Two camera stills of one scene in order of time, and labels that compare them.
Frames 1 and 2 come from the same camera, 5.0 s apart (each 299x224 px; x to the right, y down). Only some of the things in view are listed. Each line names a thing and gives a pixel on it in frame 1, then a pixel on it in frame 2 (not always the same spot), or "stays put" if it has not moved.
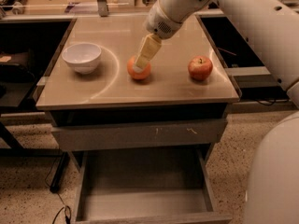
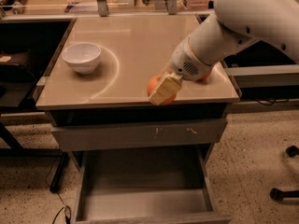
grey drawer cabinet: (147, 145) stays put
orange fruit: (135, 74) -> (153, 85)
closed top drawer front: (140, 134) stays put
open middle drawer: (148, 186) stays put
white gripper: (158, 21) -> (186, 63)
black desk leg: (60, 174) stays put
